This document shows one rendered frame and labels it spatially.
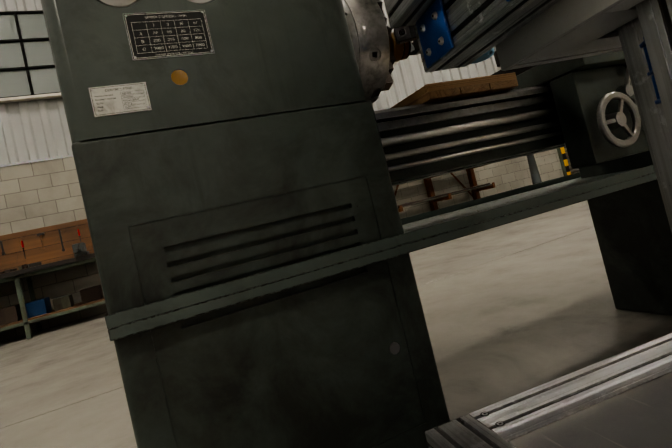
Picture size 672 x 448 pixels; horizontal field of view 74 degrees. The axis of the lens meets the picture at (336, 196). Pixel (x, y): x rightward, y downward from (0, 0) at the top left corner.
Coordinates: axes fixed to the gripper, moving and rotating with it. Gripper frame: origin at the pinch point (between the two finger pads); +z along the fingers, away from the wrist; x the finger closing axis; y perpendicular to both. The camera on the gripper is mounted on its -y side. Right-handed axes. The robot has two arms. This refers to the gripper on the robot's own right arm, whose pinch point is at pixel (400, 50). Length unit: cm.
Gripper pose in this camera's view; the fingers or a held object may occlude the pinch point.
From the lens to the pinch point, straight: 147.7
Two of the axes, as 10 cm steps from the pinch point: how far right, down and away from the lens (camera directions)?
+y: 9.1, -2.0, 3.6
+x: -2.3, -9.7, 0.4
